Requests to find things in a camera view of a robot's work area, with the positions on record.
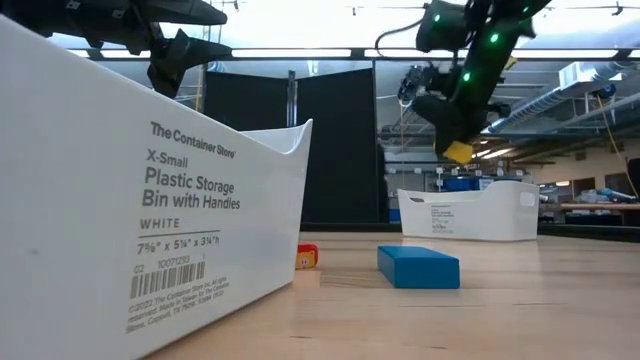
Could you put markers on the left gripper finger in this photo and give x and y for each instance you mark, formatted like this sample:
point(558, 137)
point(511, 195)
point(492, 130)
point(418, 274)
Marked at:
point(185, 12)
point(172, 62)

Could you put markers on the yellow rectangular block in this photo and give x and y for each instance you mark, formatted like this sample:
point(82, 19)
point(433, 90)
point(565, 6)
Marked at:
point(459, 152)

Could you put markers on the blue storage crate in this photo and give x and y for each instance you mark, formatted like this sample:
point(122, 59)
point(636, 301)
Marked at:
point(460, 185)

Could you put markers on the black folding partition screen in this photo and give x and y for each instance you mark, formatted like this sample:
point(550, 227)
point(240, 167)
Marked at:
point(340, 150)

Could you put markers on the black office chair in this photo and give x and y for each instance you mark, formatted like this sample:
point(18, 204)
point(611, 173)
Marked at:
point(635, 175)

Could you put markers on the wooden workbench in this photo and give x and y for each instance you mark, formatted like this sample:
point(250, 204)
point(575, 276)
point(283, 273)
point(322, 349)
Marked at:
point(590, 206)

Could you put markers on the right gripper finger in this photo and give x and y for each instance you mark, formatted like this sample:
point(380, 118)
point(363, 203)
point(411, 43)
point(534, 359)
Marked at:
point(444, 131)
point(470, 132)

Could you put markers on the black overhead light bar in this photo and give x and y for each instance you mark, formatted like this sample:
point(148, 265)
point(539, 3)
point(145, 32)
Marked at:
point(358, 54)

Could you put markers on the small red yellow block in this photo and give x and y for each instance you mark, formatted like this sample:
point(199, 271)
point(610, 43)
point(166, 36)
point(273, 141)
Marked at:
point(306, 257)

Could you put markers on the white ceiling air unit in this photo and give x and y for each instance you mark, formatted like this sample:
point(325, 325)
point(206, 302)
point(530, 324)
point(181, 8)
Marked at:
point(575, 75)

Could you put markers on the blue rectangular block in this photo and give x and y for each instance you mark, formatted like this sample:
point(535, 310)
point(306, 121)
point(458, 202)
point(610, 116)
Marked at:
point(420, 270)

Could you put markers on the silver ventilation duct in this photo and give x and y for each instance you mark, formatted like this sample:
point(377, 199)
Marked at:
point(540, 102)

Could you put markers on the blue hanging reel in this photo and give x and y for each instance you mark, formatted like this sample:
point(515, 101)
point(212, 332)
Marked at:
point(607, 91)

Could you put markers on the white plastic storage bin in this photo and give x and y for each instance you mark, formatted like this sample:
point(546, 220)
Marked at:
point(100, 200)
point(490, 215)

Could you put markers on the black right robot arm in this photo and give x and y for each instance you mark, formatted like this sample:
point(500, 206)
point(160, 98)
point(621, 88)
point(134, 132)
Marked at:
point(442, 30)

